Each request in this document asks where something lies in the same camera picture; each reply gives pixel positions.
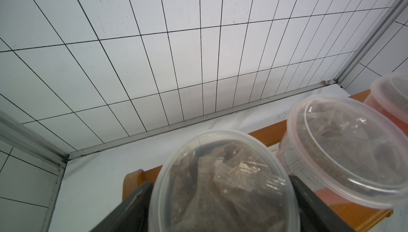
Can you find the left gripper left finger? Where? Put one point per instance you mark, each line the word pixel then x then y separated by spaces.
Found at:
pixel 131 215

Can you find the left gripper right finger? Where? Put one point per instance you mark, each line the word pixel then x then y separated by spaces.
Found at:
pixel 315 215

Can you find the orange-red label seed jar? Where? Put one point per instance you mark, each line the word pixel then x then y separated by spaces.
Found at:
pixel 345 151

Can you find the green label seed jar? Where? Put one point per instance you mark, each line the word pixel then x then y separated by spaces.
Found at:
pixel 223 181

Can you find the red label seed jar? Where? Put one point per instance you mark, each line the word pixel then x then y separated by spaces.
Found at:
pixel 389 96

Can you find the wooden three-tier shelf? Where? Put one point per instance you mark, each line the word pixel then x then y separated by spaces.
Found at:
pixel 360 218

